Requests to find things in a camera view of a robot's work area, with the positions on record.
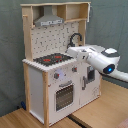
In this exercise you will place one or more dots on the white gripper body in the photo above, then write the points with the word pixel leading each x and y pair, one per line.
pixel 82 53

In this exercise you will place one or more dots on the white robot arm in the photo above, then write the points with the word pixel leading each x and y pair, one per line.
pixel 103 60

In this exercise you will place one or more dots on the wooden toy kitchen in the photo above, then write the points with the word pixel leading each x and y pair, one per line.
pixel 40 84

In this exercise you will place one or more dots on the black toy faucet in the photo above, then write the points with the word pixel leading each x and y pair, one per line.
pixel 74 39

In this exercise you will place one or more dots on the red stove knob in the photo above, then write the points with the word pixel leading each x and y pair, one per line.
pixel 74 69
pixel 56 75

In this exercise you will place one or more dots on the black toy stovetop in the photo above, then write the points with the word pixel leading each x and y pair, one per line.
pixel 52 59

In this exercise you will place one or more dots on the toy oven door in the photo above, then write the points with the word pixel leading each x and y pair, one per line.
pixel 64 96

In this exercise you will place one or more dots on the grey range hood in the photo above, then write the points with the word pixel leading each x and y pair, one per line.
pixel 48 18

